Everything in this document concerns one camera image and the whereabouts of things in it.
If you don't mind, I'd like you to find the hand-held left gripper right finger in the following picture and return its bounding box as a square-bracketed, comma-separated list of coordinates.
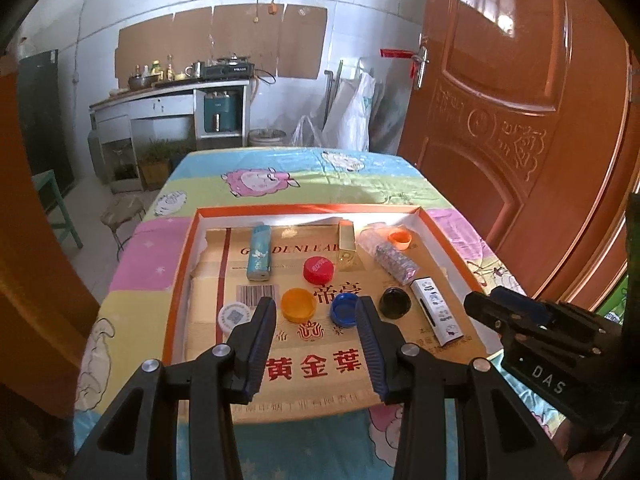
[355, 297, 571, 480]

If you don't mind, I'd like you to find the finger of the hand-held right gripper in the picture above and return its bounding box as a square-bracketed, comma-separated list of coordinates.
[490, 286, 556, 327]
[463, 292, 522, 342]

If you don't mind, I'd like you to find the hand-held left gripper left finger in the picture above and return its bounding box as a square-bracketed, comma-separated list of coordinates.
[70, 298, 277, 480]

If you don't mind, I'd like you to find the white bottle cap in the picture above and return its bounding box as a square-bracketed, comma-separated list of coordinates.
[217, 301, 253, 333]

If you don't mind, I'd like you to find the white cartoon print box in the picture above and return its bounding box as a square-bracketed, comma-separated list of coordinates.
[410, 277, 463, 346]

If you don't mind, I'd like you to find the blue bottle cap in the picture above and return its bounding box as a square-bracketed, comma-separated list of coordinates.
[329, 292, 362, 327]

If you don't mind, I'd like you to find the black bottle cap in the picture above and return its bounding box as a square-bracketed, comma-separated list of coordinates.
[378, 287, 412, 319]

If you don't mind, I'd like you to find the red bottle cap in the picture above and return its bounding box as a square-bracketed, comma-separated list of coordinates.
[303, 256, 335, 283]

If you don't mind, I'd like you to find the light blue rectangular box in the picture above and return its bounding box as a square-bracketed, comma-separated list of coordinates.
[246, 225, 273, 281]

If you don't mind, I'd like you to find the gold rectangular box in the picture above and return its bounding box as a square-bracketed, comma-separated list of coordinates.
[337, 220, 357, 272]

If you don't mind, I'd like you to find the shallow white orange-rimmed box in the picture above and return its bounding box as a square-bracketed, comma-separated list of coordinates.
[162, 204, 501, 418]

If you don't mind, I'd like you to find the carved wooden door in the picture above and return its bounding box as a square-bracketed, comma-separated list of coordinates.
[397, 0, 632, 301]

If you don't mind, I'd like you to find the cartoon printed blanket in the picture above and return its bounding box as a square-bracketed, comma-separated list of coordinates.
[75, 146, 566, 480]

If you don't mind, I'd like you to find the round stool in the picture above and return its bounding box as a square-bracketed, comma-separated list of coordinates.
[101, 195, 147, 261]

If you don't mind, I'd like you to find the planter with green plants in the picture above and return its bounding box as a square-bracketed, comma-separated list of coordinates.
[136, 140, 193, 191]

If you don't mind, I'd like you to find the round basin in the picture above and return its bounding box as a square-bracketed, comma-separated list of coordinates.
[248, 129, 287, 148]

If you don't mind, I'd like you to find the clear plastic bag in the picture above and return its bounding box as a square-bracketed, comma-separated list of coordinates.
[291, 115, 326, 148]

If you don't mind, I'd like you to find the white woven sack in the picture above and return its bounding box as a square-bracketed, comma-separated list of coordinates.
[322, 71, 377, 150]

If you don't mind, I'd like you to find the green kitchen appliance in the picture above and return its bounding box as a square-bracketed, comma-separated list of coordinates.
[203, 91, 240, 132]

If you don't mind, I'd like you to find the green chair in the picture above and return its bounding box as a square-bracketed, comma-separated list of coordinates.
[32, 170, 83, 251]

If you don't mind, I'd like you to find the grey bent pipe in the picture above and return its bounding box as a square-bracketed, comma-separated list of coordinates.
[324, 70, 335, 126]

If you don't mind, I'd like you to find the white kitchen counter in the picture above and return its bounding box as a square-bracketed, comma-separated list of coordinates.
[90, 80, 251, 181]

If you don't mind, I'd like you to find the black gas stove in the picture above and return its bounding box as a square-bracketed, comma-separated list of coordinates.
[202, 60, 256, 81]

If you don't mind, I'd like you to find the dark green cabinet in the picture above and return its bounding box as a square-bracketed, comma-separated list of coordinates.
[19, 50, 76, 193]

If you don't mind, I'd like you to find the metal door handle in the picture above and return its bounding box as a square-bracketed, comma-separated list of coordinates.
[413, 35, 431, 91]

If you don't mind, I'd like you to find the cardboard wall covering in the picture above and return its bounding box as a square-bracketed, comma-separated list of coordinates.
[116, 5, 328, 92]

